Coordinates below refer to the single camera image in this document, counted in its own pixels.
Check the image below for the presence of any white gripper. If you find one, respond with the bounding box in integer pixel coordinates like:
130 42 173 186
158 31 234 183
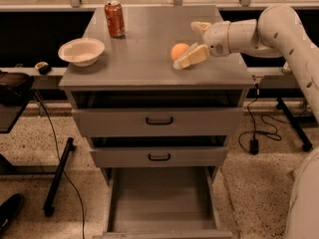
172 21 230 70

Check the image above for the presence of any orange fruit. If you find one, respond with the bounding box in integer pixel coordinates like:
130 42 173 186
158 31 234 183
170 43 189 61

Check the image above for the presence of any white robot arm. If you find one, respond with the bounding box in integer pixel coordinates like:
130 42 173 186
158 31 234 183
173 5 319 239

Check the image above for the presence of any grey top drawer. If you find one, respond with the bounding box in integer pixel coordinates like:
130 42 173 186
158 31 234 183
72 90 243 137

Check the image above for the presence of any grey drawer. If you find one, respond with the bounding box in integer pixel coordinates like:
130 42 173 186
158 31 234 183
92 167 233 239
91 136 227 168
72 90 243 137

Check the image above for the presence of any grey drawer cabinet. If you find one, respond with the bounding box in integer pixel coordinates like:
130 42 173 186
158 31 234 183
60 6 253 176

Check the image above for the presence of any grey middle drawer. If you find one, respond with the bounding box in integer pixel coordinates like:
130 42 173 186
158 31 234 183
91 136 227 168

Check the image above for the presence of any grey bottom drawer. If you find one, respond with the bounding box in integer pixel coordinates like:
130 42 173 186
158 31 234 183
92 167 233 239

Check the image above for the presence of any red soda can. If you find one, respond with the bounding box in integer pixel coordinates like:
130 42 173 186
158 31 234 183
105 0 125 38

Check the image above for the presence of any clear plastic bottle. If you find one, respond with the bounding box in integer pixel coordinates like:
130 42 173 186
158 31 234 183
282 63 292 74

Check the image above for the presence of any white bowl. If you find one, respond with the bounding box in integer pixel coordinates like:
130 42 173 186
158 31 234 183
58 38 105 67

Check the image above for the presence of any black wheeled stand leg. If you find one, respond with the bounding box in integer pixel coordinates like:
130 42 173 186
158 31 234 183
276 98 312 152

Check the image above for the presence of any black yellow tape measure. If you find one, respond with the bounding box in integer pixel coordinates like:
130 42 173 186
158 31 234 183
35 62 52 75

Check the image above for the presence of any black bag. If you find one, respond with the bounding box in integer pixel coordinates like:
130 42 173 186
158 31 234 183
0 71 34 106

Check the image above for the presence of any black side table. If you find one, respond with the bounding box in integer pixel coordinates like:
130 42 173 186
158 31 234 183
0 89 77 218

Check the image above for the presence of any black shoe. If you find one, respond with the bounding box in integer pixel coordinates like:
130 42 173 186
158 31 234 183
0 193 24 236

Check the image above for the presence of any black power cable right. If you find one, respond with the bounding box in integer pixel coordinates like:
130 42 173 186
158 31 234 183
237 83 283 155

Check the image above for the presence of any black floor cable left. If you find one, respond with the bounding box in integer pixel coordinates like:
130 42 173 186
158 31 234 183
34 92 87 239

